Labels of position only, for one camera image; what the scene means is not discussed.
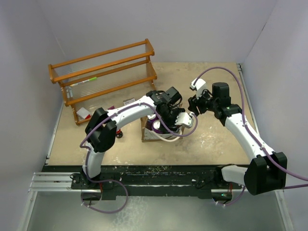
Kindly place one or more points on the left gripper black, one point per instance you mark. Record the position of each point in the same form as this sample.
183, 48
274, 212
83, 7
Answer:
175, 111

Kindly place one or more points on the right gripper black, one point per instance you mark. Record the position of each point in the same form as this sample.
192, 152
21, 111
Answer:
194, 102

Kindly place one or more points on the purple soda can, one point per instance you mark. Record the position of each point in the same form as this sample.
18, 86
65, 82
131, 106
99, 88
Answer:
151, 117
156, 127

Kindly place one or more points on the canvas bag with rope handles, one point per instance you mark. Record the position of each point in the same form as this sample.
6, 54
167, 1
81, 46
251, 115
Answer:
147, 135

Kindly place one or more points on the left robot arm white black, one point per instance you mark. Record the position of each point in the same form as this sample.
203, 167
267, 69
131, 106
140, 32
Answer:
103, 126

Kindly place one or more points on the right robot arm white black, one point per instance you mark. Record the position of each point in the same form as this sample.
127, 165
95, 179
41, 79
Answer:
262, 175

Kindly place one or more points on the small dark sauce bottle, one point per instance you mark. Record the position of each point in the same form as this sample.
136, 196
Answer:
119, 134

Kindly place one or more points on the orange wooden rack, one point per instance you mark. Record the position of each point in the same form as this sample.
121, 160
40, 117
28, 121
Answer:
116, 69

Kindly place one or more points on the green marker pen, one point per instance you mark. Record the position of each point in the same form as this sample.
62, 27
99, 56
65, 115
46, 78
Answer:
84, 81

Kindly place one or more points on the white box on rack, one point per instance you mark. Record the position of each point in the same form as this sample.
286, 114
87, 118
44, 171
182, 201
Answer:
83, 113

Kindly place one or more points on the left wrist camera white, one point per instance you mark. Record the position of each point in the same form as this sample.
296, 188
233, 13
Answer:
185, 119

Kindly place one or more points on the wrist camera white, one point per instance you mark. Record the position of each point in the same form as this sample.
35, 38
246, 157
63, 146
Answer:
185, 119
198, 85

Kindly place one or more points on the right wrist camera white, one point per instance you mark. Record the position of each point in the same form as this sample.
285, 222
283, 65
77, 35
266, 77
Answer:
198, 85

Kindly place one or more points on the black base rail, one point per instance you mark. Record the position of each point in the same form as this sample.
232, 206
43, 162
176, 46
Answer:
148, 180

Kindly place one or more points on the aluminium frame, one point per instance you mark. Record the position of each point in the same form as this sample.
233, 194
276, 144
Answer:
54, 206

